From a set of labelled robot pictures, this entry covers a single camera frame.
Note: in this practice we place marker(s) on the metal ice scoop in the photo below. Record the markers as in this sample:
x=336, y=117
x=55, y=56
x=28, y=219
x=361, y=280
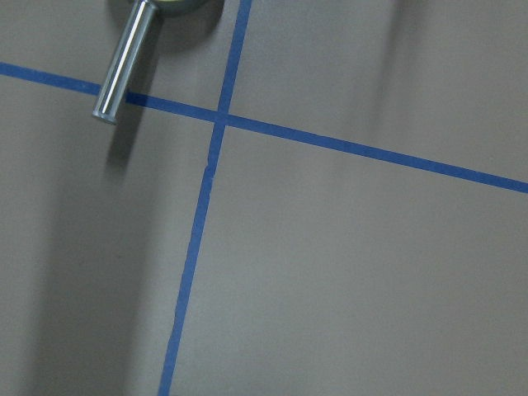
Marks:
x=129, y=47

